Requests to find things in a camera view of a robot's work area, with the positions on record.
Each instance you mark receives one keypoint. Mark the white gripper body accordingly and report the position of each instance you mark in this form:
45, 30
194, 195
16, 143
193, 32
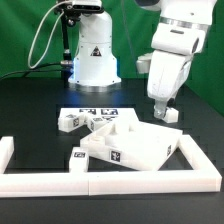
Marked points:
168, 67

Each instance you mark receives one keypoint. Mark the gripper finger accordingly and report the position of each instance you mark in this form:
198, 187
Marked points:
160, 109

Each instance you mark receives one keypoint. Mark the white square tabletop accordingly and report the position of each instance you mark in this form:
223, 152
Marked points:
139, 145

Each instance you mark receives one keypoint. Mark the white fiducial marker sheet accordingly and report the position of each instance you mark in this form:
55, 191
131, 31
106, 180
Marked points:
105, 113

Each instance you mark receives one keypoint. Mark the white U-shaped fence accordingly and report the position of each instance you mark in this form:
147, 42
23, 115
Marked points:
202, 177

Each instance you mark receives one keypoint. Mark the black camera on stand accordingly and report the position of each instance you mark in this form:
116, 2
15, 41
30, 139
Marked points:
79, 6

